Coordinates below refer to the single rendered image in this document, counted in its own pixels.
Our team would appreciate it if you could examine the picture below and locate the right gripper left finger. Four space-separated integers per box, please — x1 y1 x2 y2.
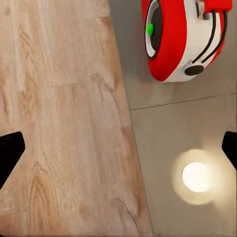
0 131 25 190

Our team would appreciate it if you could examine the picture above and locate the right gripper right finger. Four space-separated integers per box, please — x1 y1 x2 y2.
221 131 237 170

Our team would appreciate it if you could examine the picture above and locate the radio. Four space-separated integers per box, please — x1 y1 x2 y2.
141 0 233 82

